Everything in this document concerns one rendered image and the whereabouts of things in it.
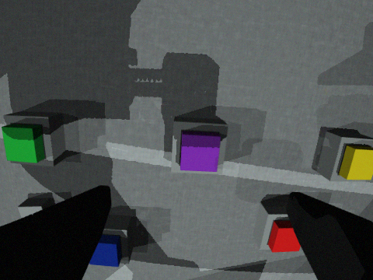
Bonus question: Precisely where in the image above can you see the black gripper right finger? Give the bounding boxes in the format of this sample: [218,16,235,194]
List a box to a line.
[286,192,373,280]

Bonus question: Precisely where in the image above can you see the red button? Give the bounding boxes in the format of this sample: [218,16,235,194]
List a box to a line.
[253,201,301,253]

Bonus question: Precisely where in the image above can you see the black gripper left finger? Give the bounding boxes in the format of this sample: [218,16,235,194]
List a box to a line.
[0,184,111,280]

